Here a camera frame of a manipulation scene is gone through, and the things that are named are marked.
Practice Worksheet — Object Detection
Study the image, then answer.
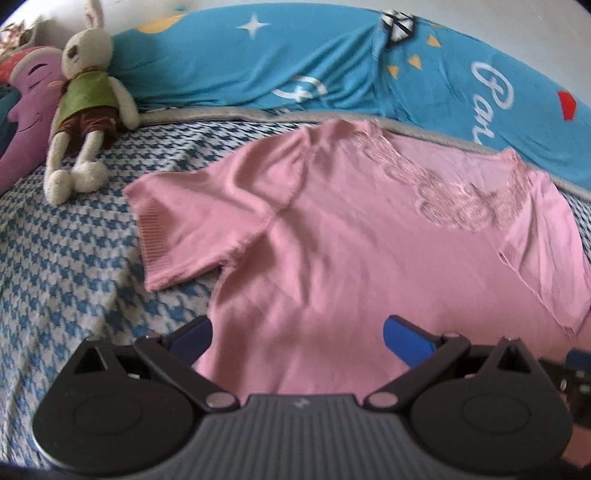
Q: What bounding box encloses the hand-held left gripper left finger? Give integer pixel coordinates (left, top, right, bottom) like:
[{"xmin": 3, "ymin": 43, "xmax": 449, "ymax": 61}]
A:
[{"xmin": 74, "ymin": 316, "xmax": 241, "ymax": 414}]

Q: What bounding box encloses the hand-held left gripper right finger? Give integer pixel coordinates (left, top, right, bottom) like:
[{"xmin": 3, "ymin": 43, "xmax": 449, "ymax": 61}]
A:
[{"xmin": 365, "ymin": 315, "xmax": 533, "ymax": 412}]

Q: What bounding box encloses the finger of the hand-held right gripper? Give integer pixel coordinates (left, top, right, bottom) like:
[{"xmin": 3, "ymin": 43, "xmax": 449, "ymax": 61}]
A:
[{"xmin": 538, "ymin": 350, "xmax": 591, "ymax": 428}]

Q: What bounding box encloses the pink knit top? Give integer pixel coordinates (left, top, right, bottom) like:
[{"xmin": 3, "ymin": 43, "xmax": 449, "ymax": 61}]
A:
[{"xmin": 126, "ymin": 119, "xmax": 591, "ymax": 397}]

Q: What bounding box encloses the blue white houndstooth bed mat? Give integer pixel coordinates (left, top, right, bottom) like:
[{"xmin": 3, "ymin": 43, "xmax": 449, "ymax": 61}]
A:
[{"xmin": 0, "ymin": 108, "xmax": 591, "ymax": 467}]

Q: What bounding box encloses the beige plush rabbit toy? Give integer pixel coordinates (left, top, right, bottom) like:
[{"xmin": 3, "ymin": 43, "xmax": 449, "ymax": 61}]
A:
[{"xmin": 44, "ymin": 0, "xmax": 140, "ymax": 206}]

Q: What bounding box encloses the purple moon plush pillow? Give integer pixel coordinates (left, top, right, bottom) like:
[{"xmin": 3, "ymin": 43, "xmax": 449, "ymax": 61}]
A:
[{"xmin": 0, "ymin": 45, "xmax": 70, "ymax": 195}]

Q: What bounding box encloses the blue printed quilt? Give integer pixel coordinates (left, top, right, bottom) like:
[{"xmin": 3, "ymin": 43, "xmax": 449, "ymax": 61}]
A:
[{"xmin": 111, "ymin": 7, "xmax": 591, "ymax": 190}]

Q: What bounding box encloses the teal printed cushion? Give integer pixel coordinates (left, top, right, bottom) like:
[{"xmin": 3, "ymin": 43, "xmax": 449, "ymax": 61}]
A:
[{"xmin": 0, "ymin": 85, "xmax": 19, "ymax": 153}]

